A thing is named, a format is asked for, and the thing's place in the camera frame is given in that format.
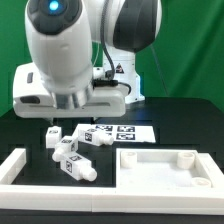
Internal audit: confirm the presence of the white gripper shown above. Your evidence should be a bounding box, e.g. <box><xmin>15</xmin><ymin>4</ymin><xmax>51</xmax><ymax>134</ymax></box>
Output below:
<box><xmin>13</xmin><ymin>63</ymin><xmax>126</xmax><ymax>119</ymax></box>

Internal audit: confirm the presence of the white square tabletop part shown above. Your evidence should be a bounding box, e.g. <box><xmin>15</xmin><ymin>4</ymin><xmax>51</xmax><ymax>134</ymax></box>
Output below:
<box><xmin>116</xmin><ymin>148</ymin><xmax>224</xmax><ymax>193</ymax></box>

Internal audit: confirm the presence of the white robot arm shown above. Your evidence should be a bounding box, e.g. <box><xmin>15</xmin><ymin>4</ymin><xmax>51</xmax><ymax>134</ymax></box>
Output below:
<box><xmin>13</xmin><ymin>0</ymin><xmax>162</xmax><ymax>118</ymax></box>

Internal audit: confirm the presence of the white U-shaped fence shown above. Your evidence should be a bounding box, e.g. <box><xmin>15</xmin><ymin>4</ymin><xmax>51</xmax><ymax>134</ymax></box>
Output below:
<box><xmin>0</xmin><ymin>148</ymin><xmax>224</xmax><ymax>216</ymax></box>

